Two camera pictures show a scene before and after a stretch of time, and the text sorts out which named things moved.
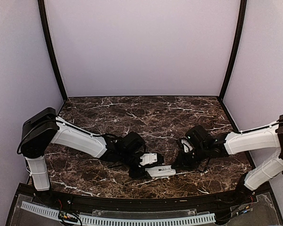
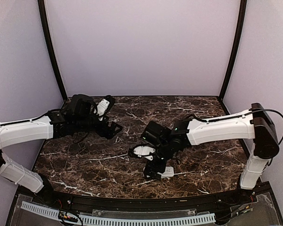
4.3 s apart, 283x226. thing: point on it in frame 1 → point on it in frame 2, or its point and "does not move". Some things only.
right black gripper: [181, 160] → [161, 167]
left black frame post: [42, 8] does not move
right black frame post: [240, 25] does not move
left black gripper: [139, 174] → [110, 133]
